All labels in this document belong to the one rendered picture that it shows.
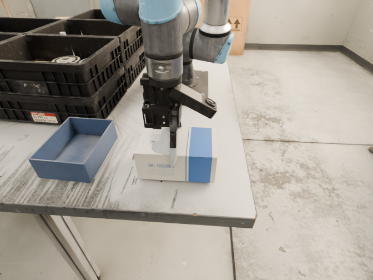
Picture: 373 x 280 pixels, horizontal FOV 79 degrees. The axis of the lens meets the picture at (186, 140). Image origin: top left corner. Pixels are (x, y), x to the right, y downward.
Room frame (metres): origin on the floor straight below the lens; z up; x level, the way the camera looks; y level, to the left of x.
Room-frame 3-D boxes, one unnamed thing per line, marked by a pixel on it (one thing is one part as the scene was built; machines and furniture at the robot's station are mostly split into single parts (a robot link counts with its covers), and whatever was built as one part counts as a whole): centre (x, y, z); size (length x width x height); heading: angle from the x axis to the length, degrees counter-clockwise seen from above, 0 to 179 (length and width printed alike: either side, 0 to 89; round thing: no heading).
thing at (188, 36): (0.95, 0.02, 0.91); 0.13 x 0.12 x 0.14; 71
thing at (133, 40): (1.10, 0.43, 0.87); 0.40 x 0.30 x 0.11; 82
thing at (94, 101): (0.81, 0.47, 0.76); 0.40 x 0.30 x 0.12; 82
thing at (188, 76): (0.96, 0.03, 0.80); 0.15 x 0.15 x 0.10
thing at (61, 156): (0.51, 0.31, 0.74); 0.20 x 0.15 x 0.07; 173
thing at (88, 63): (0.81, 0.47, 0.92); 0.40 x 0.30 x 0.02; 82
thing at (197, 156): (0.46, 0.02, 0.76); 0.20 x 0.12 x 0.09; 86
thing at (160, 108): (0.46, 0.05, 0.91); 0.09 x 0.08 x 0.12; 86
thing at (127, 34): (1.10, 0.43, 0.92); 0.40 x 0.30 x 0.02; 82
